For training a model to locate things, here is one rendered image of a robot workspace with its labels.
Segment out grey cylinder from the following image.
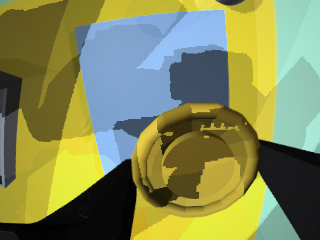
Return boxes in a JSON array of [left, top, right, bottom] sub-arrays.
[[217, 0, 244, 5]]

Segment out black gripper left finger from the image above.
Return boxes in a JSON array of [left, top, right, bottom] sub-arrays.
[[0, 159, 137, 240]]

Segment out golden-brown round plate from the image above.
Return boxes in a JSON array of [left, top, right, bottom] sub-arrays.
[[131, 103, 261, 217]]

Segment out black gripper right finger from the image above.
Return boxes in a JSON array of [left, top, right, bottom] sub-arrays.
[[259, 139, 320, 240]]

